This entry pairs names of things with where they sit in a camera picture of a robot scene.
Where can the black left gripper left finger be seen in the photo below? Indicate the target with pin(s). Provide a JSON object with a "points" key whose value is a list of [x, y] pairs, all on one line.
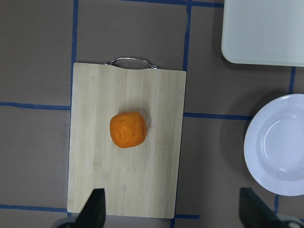
{"points": [[93, 213]]}

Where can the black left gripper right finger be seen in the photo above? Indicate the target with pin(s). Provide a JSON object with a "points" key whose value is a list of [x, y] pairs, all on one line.
{"points": [[253, 212]]}

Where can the orange fruit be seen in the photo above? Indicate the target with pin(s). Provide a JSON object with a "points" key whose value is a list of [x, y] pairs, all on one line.
{"points": [[128, 129]]}

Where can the pale green bear tray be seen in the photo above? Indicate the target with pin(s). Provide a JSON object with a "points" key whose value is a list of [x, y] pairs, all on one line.
{"points": [[263, 32]]}

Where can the wooden cutting board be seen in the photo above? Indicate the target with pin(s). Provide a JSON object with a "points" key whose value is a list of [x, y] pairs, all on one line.
{"points": [[140, 181]]}

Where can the white ceramic plate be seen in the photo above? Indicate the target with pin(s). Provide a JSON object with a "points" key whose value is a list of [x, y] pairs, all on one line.
{"points": [[274, 146]]}

